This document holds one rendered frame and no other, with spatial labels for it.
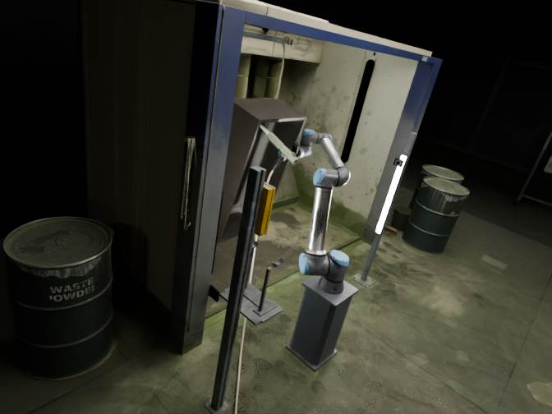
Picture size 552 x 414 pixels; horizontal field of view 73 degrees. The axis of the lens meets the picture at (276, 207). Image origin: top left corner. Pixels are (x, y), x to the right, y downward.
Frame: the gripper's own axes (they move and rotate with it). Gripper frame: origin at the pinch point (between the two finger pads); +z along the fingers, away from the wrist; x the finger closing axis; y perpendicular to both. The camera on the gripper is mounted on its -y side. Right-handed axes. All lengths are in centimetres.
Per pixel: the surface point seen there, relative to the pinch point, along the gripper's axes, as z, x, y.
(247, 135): 9.7, 27.5, 5.2
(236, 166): 9.2, 23.6, 32.7
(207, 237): 70, -22, 42
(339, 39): -23, 22, -81
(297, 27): 23, 25, -80
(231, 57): 70, 20, -59
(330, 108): -214, 83, 26
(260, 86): -134, 138, 35
